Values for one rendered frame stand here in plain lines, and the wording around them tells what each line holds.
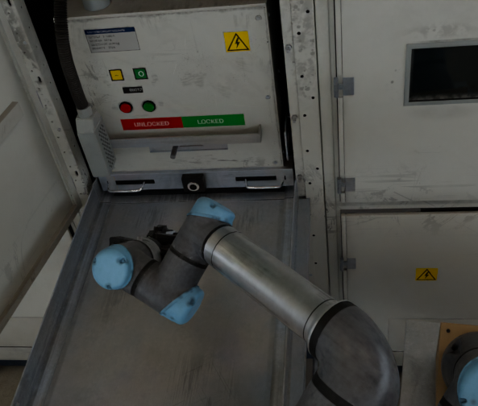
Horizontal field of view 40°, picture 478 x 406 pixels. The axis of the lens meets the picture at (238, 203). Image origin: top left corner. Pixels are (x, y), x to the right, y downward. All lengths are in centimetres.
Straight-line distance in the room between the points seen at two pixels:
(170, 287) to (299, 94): 63
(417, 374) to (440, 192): 48
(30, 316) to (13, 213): 75
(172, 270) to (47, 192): 74
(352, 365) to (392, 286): 114
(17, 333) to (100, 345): 97
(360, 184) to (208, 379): 63
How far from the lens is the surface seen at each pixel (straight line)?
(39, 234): 182
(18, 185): 172
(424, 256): 194
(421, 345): 161
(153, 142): 171
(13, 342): 259
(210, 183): 181
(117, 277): 117
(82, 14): 161
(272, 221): 173
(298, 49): 151
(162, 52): 160
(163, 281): 116
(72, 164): 183
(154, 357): 152
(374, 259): 194
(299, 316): 97
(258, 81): 161
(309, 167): 171
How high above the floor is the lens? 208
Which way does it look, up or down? 43 degrees down
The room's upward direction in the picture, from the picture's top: 10 degrees counter-clockwise
